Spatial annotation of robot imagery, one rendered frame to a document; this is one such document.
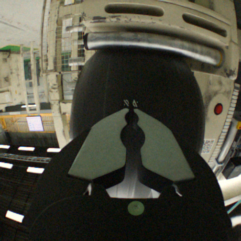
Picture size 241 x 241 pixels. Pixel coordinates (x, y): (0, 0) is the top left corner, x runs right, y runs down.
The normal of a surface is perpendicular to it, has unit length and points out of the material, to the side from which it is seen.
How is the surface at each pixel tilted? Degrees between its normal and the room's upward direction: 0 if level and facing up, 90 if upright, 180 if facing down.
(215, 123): 90
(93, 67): 136
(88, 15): 90
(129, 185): 91
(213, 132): 90
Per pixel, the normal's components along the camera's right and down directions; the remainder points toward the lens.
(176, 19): -0.06, 0.42
